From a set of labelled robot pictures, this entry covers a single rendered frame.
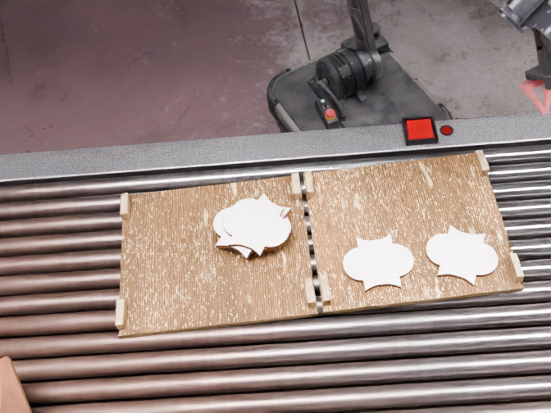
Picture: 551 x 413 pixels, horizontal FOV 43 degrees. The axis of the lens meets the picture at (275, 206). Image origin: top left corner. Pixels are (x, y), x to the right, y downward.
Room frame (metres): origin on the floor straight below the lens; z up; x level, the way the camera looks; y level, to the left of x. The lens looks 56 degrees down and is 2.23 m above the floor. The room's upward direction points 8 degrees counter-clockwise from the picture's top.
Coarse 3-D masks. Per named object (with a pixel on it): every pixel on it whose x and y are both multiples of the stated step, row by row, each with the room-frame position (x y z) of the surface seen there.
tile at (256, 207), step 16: (240, 208) 0.83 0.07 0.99; (256, 208) 0.82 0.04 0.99; (272, 208) 0.82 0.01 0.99; (224, 224) 0.79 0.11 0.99; (240, 224) 0.79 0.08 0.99; (256, 224) 0.78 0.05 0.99; (272, 224) 0.78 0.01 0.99; (240, 240) 0.75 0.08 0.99; (256, 240) 0.74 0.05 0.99; (272, 240) 0.74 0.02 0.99
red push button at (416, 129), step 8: (408, 120) 1.05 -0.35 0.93; (416, 120) 1.05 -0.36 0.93; (424, 120) 1.05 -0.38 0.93; (408, 128) 1.03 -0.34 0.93; (416, 128) 1.03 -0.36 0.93; (424, 128) 1.03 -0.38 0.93; (408, 136) 1.01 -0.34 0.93; (416, 136) 1.00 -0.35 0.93; (424, 136) 1.00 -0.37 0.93; (432, 136) 1.00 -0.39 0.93
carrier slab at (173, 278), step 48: (192, 192) 0.93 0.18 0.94; (240, 192) 0.91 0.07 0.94; (288, 192) 0.89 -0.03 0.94; (144, 240) 0.82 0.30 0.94; (192, 240) 0.80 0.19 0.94; (288, 240) 0.77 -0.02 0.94; (144, 288) 0.70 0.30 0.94; (192, 288) 0.68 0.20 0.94; (240, 288) 0.67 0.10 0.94; (288, 288) 0.65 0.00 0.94
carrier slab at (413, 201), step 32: (416, 160) 0.93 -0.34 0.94; (448, 160) 0.92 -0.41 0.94; (320, 192) 0.88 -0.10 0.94; (352, 192) 0.87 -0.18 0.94; (384, 192) 0.86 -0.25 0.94; (416, 192) 0.84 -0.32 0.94; (448, 192) 0.83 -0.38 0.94; (480, 192) 0.82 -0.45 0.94; (320, 224) 0.80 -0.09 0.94; (352, 224) 0.78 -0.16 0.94; (384, 224) 0.77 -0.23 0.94; (416, 224) 0.76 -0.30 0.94; (448, 224) 0.75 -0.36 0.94; (480, 224) 0.74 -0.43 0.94; (320, 256) 0.71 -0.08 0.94; (416, 256) 0.68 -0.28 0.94; (320, 288) 0.64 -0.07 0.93; (352, 288) 0.63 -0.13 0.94; (384, 288) 0.62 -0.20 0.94; (416, 288) 0.61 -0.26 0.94; (448, 288) 0.60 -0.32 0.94; (480, 288) 0.59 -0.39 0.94; (512, 288) 0.58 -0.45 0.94
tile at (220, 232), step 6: (246, 204) 0.84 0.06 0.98; (222, 210) 0.84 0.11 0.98; (228, 210) 0.84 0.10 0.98; (216, 216) 0.82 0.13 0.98; (222, 216) 0.82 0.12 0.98; (216, 222) 0.81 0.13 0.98; (222, 222) 0.81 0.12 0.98; (216, 228) 0.79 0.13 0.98; (222, 228) 0.79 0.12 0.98; (222, 234) 0.78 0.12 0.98; (222, 240) 0.76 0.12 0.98; (228, 240) 0.76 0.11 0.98; (216, 246) 0.75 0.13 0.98; (222, 246) 0.75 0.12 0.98; (240, 252) 0.73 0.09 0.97; (246, 252) 0.72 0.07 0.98; (246, 258) 0.71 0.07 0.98
